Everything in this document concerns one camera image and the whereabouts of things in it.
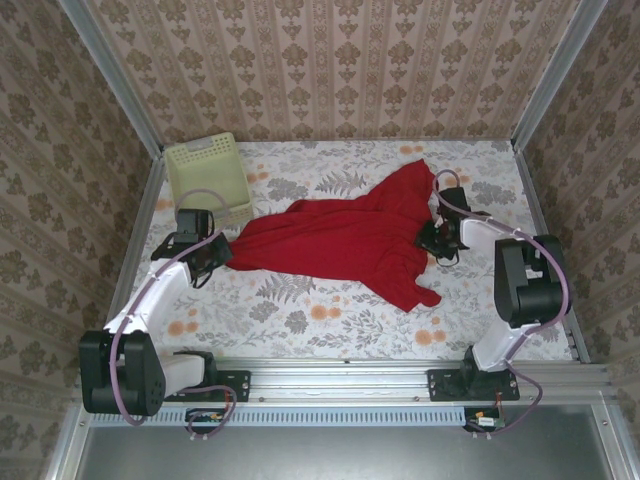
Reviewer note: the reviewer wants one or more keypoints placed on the pale green plastic basket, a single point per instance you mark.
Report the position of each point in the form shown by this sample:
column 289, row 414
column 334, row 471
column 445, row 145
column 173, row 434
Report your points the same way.
column 207, row 170

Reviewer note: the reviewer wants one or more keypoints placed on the red t-shirt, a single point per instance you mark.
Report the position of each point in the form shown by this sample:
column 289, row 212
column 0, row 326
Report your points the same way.
column 330, row 235

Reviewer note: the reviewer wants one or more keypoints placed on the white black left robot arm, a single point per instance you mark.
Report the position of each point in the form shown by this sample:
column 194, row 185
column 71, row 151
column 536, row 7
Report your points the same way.
column 155, row 295

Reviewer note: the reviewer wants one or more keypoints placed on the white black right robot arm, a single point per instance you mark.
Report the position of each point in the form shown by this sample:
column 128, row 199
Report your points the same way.
column 530, row 280

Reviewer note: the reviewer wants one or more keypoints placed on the floral patterned table cover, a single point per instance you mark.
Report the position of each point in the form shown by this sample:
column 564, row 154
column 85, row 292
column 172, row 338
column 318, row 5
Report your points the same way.
column 350, row 155

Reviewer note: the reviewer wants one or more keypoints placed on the small circuit board with connector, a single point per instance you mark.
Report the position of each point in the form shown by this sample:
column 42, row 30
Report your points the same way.
column 205, row 417
column 485, row 421

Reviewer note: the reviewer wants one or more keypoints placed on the grey metal sheet panel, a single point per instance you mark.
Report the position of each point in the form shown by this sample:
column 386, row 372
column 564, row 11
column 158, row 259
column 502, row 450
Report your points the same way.
column 325, row 455

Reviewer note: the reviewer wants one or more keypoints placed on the aluminium table side rail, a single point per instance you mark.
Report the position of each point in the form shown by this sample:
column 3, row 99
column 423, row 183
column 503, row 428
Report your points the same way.
column 534, row 200
column 134, row 250

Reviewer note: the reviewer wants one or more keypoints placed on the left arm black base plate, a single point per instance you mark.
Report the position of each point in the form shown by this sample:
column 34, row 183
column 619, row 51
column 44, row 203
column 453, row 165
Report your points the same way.
column 240, row 385

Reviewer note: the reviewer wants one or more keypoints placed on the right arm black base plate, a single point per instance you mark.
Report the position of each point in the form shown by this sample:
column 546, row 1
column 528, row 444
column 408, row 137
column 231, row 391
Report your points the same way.
column 440, row 385

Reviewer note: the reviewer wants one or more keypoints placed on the long aluminium mounting rail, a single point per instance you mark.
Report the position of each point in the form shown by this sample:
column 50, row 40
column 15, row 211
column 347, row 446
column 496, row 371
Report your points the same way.
column 340, row 382

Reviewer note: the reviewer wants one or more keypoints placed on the aluminium corner post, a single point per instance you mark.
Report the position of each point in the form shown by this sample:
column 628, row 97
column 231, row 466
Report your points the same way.
column 119, row 80
column 552, row 80

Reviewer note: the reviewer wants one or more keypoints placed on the aluminium frame bar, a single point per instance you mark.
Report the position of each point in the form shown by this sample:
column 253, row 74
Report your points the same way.
column 70, row 445
column 616, row 450

